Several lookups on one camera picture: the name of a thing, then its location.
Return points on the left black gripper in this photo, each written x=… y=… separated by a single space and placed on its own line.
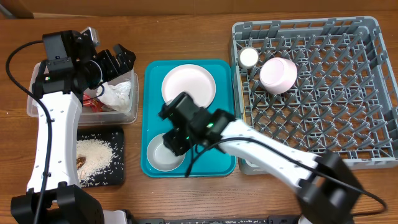
x=112 y=69

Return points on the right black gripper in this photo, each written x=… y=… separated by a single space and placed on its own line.
x=172 y=142

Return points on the white bowl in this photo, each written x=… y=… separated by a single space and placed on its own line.
x=160 y=157

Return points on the white napkin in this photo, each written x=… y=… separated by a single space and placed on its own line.
x=116 y=97

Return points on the red ketchup packet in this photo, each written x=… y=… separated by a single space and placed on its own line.
x=93 y=104

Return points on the pink round plate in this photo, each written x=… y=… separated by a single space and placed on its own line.
x=192 y=79

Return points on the rice and food scrap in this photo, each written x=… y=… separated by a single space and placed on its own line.
x=93 y=155

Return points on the white paper cup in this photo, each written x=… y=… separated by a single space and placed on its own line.
x=248 y=57

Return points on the pink bowl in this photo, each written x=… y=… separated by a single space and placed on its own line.
x=278 y=75

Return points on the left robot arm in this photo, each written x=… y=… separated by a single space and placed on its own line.
x=72 y=65

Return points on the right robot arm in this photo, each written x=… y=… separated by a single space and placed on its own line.
x=325 y=187

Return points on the grey dishwasher rack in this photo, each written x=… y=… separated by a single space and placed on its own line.
x=345 y=96

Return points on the teal plastic tray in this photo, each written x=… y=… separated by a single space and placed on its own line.
x=213 y=163

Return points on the clear plastic bin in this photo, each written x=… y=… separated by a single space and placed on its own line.
x=108 y=116

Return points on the black plastic tray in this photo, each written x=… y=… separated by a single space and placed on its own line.
x=115 y=177

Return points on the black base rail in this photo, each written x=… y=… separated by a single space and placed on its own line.
x=274 y=219

